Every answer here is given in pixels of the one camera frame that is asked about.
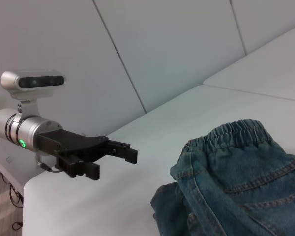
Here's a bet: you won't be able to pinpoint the blue denim shorts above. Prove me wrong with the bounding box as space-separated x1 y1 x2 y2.
150 119 295 236

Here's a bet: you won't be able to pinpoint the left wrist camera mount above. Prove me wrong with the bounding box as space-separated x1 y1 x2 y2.
9 89 57 118

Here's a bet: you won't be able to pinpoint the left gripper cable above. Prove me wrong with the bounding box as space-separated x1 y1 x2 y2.
35 157 64 173

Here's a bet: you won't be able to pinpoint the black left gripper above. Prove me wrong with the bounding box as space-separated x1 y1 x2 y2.
36 129 138 179

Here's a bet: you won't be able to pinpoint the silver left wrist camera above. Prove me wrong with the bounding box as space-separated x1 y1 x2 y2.
0 70 67 95

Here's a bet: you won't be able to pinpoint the white low side table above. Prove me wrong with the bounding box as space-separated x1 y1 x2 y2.
0 145 25 195

